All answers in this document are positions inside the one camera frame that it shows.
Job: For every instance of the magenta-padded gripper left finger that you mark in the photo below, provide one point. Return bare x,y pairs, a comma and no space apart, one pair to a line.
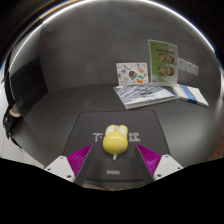
71,165

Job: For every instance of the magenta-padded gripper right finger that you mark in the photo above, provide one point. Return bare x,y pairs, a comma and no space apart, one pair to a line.
156,163

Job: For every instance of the yellow rabbit-shaped computer mouse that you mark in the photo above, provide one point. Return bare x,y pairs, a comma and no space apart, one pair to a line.
115,141

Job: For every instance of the black mouse pad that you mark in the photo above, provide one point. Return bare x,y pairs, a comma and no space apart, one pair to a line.
90,125

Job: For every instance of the grey striped book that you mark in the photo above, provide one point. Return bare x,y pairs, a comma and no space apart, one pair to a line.
143,96

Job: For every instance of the white book with blue band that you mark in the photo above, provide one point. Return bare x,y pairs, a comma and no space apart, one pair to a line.
191,95

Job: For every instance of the white card with colourful stickers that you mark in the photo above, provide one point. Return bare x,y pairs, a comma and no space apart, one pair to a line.
131,74

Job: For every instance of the green printed poster sheet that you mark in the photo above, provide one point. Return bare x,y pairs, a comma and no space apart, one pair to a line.
163,63

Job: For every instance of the row of white wall sockets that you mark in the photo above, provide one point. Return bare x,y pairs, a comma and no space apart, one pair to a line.
188,66

